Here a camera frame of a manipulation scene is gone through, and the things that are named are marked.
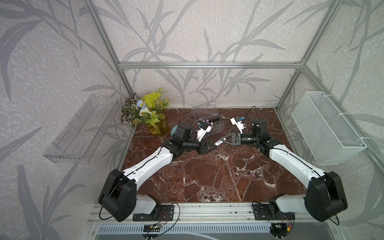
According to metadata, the white lip balm tube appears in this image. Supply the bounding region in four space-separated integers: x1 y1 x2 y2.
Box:
215 140 223 146

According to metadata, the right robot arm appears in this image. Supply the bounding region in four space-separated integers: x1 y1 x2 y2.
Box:
221 117 348 222

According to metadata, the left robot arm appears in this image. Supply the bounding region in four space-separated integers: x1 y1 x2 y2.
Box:
98 123 217 222

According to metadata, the clear acrylic lipstick organizer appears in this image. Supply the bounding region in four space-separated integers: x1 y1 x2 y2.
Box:
192 101 224 136

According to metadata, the teal dustpan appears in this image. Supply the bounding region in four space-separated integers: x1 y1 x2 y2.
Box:
171 125 178 136

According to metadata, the artificial plant in vase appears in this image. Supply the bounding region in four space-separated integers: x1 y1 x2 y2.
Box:
121 88 170 137

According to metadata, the aluminium front rail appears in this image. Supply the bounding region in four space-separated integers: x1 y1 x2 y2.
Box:
86 201 341 225

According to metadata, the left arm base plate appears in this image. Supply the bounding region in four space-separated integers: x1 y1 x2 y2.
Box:
133 205 175 222

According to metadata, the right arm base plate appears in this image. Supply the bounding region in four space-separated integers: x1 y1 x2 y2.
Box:
252 202 296 221

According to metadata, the white wire mesh basket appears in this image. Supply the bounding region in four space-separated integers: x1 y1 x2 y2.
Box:
292 92 367 166

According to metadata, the clear plastic wall shelf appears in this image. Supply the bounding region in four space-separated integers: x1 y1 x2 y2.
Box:
43 94 120 164

